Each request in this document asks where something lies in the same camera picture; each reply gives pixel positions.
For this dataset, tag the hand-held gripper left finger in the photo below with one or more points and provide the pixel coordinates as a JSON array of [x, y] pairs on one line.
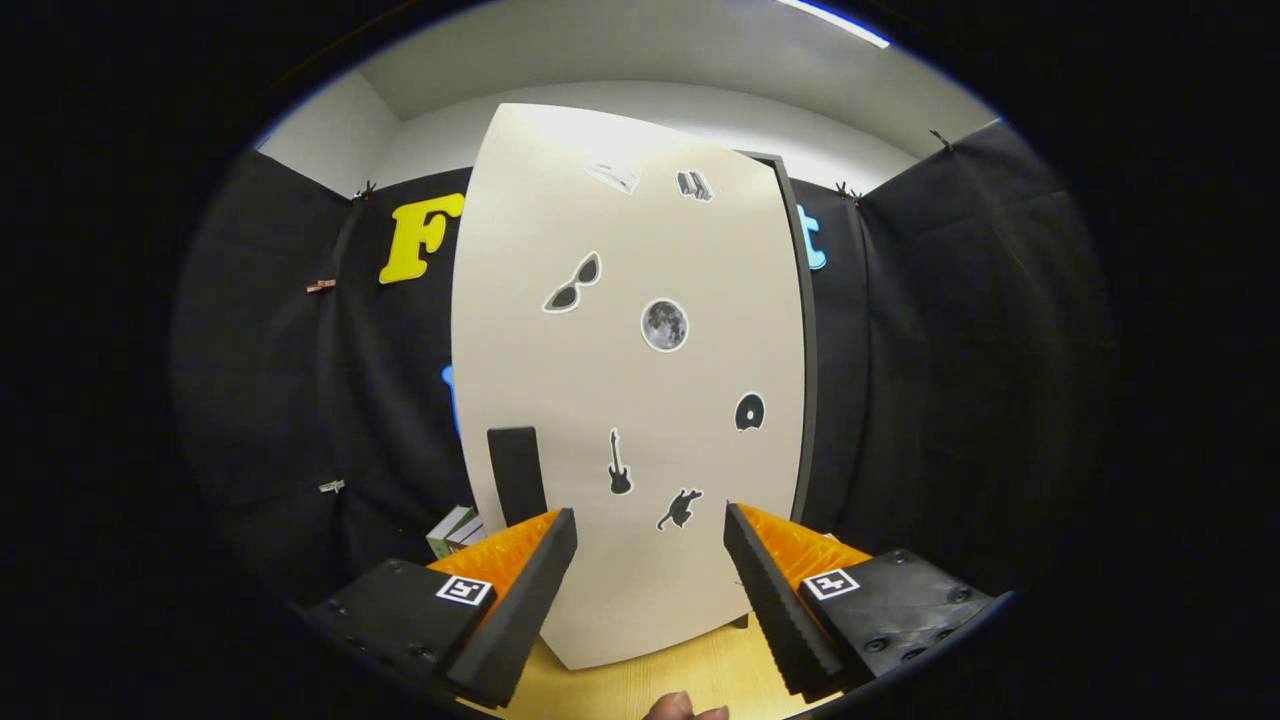
[[520, 610]]

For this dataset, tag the beige cabinet door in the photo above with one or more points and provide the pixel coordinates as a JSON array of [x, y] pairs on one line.
[[640, 400]]

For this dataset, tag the black backdrop cloth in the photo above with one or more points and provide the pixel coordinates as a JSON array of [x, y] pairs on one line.
[[380, 400]]

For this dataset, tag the pink clip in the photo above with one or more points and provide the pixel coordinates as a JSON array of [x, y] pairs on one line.
[[320, 286]]

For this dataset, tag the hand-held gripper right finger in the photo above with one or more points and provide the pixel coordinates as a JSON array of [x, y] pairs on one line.
[[775, 610]]

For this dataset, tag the green book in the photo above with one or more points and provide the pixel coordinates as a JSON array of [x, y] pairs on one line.
[[445, 533]]

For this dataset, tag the black clip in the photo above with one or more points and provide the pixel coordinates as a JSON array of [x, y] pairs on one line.
[[365, 190], [940, 140], [848, 190]]

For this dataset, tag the grey cabinet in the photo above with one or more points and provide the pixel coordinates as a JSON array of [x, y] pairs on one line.
[[811, 400]]

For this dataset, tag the white clip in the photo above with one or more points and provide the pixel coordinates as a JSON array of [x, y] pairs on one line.
[[331, 486]]

